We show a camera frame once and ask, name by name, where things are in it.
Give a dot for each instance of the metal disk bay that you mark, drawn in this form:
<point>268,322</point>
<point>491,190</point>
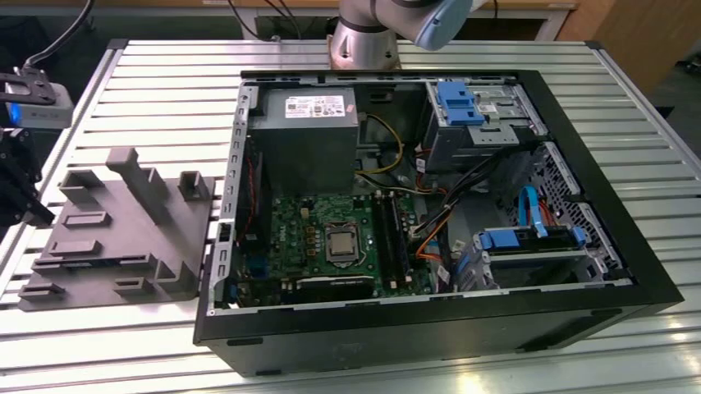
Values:
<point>540,255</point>

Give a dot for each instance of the blue plastic drive latch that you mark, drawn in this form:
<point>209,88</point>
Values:
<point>463,111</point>

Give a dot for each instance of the black open PC case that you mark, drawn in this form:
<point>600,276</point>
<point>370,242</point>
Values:
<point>384,332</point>

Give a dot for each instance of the silver CPU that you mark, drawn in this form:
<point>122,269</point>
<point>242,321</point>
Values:
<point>341,244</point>

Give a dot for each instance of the hard disk in blue carrier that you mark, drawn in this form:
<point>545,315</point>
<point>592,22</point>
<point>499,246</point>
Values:
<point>507,239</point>

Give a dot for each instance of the black graphics card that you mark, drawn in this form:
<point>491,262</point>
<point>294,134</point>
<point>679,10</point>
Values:
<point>334,289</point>

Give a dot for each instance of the metal drive cage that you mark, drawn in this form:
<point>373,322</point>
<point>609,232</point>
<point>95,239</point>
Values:
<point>493,135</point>

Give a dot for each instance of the grey parts rack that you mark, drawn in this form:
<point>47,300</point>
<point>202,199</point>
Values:
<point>137,246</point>

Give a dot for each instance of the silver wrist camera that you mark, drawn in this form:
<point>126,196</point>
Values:
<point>45,115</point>

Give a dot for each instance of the blue RAM stick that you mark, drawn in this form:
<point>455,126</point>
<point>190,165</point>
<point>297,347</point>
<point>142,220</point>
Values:
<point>87,264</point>

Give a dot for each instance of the wooden cabinet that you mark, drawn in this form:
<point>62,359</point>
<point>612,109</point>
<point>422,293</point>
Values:
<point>647,33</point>

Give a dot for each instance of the green motherboard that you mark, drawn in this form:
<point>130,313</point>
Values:
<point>298,213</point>

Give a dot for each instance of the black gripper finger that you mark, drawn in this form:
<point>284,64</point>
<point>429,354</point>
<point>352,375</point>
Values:
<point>35,211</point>

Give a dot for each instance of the grey power supply unit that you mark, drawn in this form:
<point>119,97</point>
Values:
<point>306,156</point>

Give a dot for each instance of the black chair base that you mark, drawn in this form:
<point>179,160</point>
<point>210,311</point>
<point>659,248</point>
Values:
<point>691,65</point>

